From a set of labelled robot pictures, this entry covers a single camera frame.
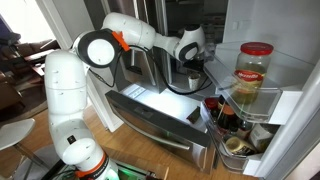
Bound red capped bottle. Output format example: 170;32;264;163
204;97;220;119

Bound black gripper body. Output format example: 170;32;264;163
184;55;206;74

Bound small clear door bin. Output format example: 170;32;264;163
200;98;264;173

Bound orange cable clip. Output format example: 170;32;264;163
111;30;131;52

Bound grey drawer control panel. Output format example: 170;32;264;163
133;106;155;118

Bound white carton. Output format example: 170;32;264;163
248;123;279;153

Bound red green burrito package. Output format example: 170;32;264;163
186;106;202;125

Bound refrigerator cabinet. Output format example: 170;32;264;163
163;0;231;101

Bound glass jar red lid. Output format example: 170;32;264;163
231;41;275;105

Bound large clear door shelf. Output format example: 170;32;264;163
203;41;316;126

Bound stainless steel freezer drawer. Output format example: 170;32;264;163
104;83;216;174

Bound stainless door with dispenser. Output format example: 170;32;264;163
83;0;171;94

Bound dark bottle orange cap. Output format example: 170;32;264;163
217;103;239;133

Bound small bottle silver cap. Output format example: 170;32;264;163
237;119;254;140

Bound yellow jar lying sideways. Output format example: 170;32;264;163
225;135;258;157

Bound white chair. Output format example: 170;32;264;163
0;118;63;180

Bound silver drawer handle bar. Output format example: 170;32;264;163
111;103;192;151

